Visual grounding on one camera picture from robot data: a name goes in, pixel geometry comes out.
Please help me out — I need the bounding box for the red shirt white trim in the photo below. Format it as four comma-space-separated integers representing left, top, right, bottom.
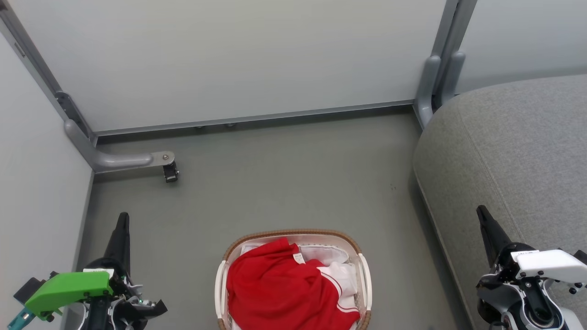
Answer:
226, 237, 342, 330

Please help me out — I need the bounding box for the grey partition post with feet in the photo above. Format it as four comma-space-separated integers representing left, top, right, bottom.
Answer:
414, 0, 478, 130

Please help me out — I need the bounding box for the grey partition foot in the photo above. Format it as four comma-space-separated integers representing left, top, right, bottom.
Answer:
64, 119, 176, 175

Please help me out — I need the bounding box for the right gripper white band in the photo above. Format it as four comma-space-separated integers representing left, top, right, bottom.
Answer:
476, 205, 587, 330

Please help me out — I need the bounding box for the grey slanted partition post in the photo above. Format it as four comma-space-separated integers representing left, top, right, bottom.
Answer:
0, 0, 98, 147

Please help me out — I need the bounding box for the grey fabric sofa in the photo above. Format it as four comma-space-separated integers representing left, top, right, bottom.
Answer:
412, 74, 587, 330

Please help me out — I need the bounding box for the white basket liner cloth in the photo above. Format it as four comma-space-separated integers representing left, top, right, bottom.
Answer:
238, 243, 359, 298

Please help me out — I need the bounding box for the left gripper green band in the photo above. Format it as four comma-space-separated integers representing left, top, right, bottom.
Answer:
25, 212, 168, 330

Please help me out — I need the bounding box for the white laundry basket brown rim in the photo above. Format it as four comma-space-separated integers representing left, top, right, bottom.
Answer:
215, 229, 373, 330

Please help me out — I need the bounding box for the left black cable teal connector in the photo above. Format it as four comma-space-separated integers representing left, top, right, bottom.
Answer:
6, 306, 35, 330

